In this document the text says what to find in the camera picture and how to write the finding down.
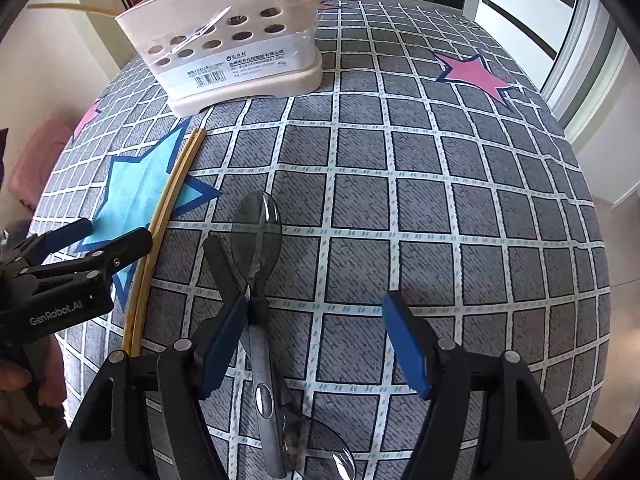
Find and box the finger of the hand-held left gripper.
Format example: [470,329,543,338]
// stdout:
[0,217,94,268]
[20,226,154,283]

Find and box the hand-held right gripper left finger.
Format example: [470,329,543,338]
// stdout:
[52,292,250,480]

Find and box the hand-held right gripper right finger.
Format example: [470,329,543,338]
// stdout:
[381,291,577,480]

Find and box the black handled spoon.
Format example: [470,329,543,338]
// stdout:
[202,234,294,480]

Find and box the metal spoon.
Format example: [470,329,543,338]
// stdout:
[233,191,283,421]
[280,407,357,479]

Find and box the beige plastic cutlery holder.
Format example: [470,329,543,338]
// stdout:
[114,0,325,119]

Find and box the person's left hand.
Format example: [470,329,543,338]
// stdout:
[0,340,68,433]

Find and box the pink plastic stool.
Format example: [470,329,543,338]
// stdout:
[7,114,77,209]

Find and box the white sliding door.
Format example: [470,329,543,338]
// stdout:
[542,0,632,132]

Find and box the white refrigerator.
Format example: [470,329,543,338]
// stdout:
[472,0,587,62]

